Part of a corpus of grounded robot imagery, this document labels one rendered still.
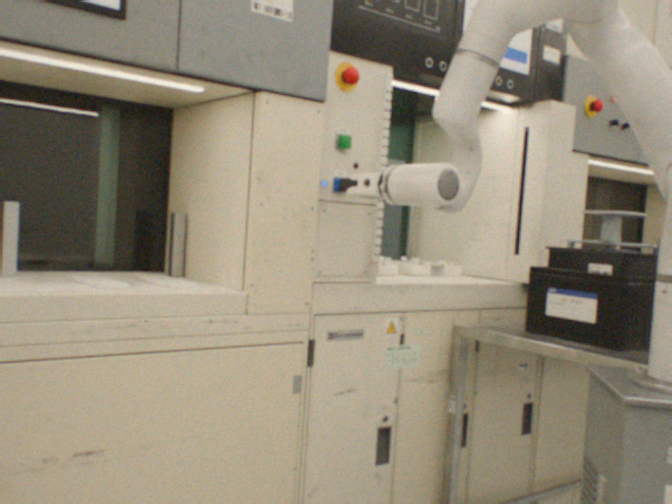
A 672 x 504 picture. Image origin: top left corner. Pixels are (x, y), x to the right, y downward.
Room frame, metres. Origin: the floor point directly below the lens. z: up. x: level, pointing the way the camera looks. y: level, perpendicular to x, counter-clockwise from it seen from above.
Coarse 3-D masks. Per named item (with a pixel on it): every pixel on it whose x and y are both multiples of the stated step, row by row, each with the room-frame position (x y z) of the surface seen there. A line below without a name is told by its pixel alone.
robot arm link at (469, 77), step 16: (464, 64) 1.34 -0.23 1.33; (480, 64) 1.34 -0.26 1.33; (496, 64) 1.35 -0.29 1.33; (448, 80) 1.36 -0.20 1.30; (464, 80) 1.34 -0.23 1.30; (480, 80) 1.34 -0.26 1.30; (448, 96) 1.35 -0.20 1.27; (464, 96) 1.34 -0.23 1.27; (480, 96) 1.36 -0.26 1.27; (432, 112) 1.39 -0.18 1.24; (448, 112) 1.35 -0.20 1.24; (464, 112) 1.35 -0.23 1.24; (448, 128) 1.38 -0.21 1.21; (464, 128) 1.37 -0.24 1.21; (464, 144) 1.40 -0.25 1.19; (480, 144) 1.40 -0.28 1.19; (464, 160) 1.43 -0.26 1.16; (480, 160) 1.42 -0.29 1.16; (464, 176) 1.43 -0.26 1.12; (464, 192) 1.43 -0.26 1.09; (448, 208) 1.43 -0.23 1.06
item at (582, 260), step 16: (608, 224) 1.76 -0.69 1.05; (576, 240) 1.84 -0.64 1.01; (592, 240) 1.80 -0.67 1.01; (608, 240) 1.76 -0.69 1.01; (560, 256) 1.77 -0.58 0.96; (576, 256) 1.73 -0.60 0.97; (592, 256) 1.70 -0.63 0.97; (608, 256) 1.66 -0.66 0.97; (624, 256) 1.63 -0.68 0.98; (640, 256) 1.66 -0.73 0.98; (656, 256) 1.68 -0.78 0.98; (592, 272) 1.69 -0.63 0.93; (608, 272) 1.66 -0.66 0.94; (624, 272) 1.63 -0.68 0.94; (640, 272) 1.67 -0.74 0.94; (656, 272) 1.71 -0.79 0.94
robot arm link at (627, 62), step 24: (576, 24) 1.30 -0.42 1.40; (600, 24) 1.30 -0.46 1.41; (624, 24) 1.32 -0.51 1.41; (600, 48) 1.31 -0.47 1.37; (624, 48) 1.26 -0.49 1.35; (648, 48) 1.25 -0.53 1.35; (600, 72) 1.30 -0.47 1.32; (624, 72) 1.25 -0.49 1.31; (648, 72) 1.23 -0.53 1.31; (624, 96) 1.26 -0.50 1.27; (648, 96) 1.23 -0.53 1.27; (648, 120) 1.25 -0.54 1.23; (648, 144) 1.28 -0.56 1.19
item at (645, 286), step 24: (528, 288) 1.80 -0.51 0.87; (552, 288) 1.74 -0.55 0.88; (576, 288) 1.68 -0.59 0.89; (600, 288) 1.63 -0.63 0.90; (624, 288) 1.58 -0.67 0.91; (648, 288) 1.63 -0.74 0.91; (528, 312) 1.79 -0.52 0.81; (552, 312) 1.73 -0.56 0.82; (576, 312) 1.68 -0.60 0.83; (600, 312) 1.63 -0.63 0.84; (624, 312) 1.59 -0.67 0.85; (648, 312) 1.64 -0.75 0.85; (552, 336) 1.73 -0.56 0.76; (576, 336) 1.67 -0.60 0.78; (600, 336) 1.62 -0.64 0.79; (624, 336) 1.59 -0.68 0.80; (648, 336) 1.65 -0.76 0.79
